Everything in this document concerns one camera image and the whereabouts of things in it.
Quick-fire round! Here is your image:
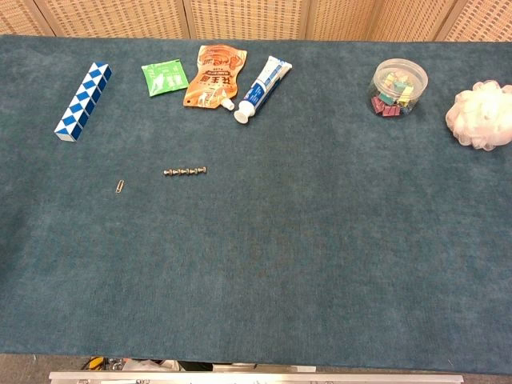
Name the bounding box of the green tea sachet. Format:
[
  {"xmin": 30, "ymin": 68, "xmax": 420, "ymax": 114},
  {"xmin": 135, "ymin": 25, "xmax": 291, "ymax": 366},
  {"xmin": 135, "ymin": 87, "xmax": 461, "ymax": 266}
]
[{"xmin": 140, "ymin": 58, "xmax": 190, "ymax": 98}]

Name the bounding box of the teal felt table mat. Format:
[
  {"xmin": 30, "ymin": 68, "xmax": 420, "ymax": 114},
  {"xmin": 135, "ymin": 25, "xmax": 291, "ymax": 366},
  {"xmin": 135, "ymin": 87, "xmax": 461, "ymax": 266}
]
[{"xmin": 0, "ymin": 34, "xmax": 512, "ymax": 375}]

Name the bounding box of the white blue toothpaste tube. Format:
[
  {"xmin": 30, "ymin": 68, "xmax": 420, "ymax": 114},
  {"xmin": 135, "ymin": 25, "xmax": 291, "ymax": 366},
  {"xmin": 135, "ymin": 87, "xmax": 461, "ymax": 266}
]
[{"xmin": 233, "ymin": 55, "xmax": 294, "ymax": 125}]

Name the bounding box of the orange spouted drink pouch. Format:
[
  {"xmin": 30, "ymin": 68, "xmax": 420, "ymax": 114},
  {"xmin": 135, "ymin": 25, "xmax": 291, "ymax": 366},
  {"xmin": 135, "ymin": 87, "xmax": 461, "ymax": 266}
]
[{"xmin": 182, "ymin": 44, "xmax": 248, "ymax": 111}]

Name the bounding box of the row of metal pushpins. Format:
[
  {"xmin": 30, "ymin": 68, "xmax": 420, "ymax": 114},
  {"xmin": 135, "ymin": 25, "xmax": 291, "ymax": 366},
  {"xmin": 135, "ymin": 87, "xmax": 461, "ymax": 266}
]
[{"xmin": 162, "ymin": 166, "xmax": 208, "ymax": 178}]

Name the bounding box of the woven rattan folding screen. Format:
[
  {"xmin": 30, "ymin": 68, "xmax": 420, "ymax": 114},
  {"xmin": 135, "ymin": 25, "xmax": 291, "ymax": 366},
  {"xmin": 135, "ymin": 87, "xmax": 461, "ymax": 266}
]
[{"xmin": 0, "ymin": 0, "xmax": 512, "ymax": 42}]

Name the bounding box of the blue white snake puzzle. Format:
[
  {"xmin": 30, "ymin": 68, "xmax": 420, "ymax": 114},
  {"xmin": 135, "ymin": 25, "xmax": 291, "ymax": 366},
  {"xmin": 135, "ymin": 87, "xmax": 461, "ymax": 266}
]
[{"xmin": 54, "ymin": 62, "xmax": 113, "ymax": 143}]

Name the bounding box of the clear jar of binder clips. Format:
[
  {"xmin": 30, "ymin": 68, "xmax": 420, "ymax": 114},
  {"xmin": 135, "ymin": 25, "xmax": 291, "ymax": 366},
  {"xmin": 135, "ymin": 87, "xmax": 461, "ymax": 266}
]
[{"xmin": 368, "ymin": 58, "xmax": 429, "ymax": 119}]

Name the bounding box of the aluminium profile rail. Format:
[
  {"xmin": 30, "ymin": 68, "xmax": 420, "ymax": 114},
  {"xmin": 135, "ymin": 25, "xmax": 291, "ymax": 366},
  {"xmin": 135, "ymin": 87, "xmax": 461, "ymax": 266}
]
[{"xmin": 48, "ymin": 370, "xmax": 465, "ymax": 384}]

